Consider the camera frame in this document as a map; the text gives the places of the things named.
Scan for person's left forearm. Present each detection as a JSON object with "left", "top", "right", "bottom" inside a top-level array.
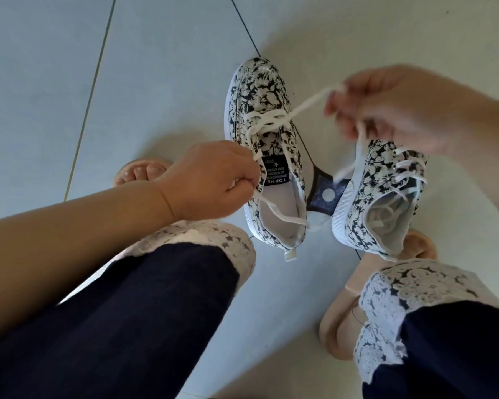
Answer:
[{"left": 0, "top": 180, "right": 177, "bottom": 350}]

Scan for person's left leg navy trousers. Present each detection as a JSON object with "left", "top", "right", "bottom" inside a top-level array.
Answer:
[{"left": 0, "top": 219, "right": 257, "bottom": 399}]

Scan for person's right leg navy trousers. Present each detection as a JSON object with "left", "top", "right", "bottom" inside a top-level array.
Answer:
[{"left": 353, "top": 258, "right": 499, "bottom": 399}]

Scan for pink slipper with green charm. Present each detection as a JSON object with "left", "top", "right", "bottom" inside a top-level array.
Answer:
[{"left": 318, "top": 228, "right": 439, "bottom": 362}]

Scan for person's right hand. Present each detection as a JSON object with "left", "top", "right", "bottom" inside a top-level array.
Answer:
[{"left": 323, "top": 65, "right": 483, "bottom": 156}]

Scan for person's leg navy trousers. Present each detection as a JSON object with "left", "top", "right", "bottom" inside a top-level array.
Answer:
[
  {"left": 0, "top": 219, "right": 257, "bottom": 399},
  {"left": 353, "top": 258, "right": 499, "bottom": 399}
]

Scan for bright white shoelace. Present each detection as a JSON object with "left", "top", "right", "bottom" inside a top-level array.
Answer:
[
  {"left": 365, "top": 147, "right": 429, "bottom": 233},
  {"left": 243, "top": 85, "right": 369, "bottom": 227}
]

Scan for pink slipper with white charms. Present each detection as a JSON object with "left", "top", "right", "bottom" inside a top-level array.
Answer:
[{"left": 112, "top": 158, "right": 174, "bottom": 187}]

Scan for floral sneaker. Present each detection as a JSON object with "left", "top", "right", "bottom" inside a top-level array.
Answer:
[
  {"left": 330, "top": 139, "right": 429, "bottom": 262},
  {"left": 223, "top": 57, "right": 308, "bottom": 262}
]

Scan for person's left hand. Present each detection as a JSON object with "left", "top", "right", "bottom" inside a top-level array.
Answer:
[{"left": 156, "top": 140, "right": 262, "bottom": 223}]

